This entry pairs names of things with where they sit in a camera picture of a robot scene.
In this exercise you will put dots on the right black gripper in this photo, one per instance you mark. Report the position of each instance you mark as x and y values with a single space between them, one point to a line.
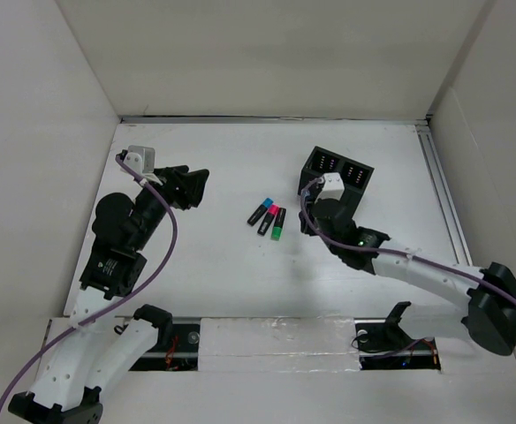
309 211

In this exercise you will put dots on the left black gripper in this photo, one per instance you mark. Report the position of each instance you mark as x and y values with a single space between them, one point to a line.
182 186

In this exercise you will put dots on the black highlighter green cap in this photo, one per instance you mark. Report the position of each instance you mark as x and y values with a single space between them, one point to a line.
278 224

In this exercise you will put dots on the black highlighter pink cap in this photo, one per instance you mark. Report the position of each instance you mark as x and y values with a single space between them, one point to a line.
268 219

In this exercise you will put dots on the black highlighter blue cap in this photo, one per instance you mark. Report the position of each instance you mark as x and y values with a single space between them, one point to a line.
261 210

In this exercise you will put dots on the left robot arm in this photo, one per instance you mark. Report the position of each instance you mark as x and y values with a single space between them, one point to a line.
82 371

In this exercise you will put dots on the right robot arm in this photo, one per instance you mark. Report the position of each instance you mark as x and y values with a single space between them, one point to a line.
485 297

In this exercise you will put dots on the black two-compartment organizer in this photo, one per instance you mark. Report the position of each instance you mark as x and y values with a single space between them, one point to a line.
355 175

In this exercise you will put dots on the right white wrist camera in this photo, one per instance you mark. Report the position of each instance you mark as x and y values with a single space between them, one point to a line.
329 186

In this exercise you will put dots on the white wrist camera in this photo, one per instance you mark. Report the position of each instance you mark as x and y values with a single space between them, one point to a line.
329 186
139 159

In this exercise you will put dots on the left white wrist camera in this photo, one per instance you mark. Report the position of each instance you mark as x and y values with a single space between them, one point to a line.
139 159

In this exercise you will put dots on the back aluminium rail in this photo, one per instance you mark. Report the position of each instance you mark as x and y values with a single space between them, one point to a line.
133 120

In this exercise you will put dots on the aluminium rail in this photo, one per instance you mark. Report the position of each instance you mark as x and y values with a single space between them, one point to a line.
133 120
456 235

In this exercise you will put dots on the right aluminium rail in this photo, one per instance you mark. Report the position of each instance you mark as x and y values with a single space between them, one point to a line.
456 235

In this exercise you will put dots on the front mounting rail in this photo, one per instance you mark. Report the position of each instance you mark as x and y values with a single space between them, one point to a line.
278 345

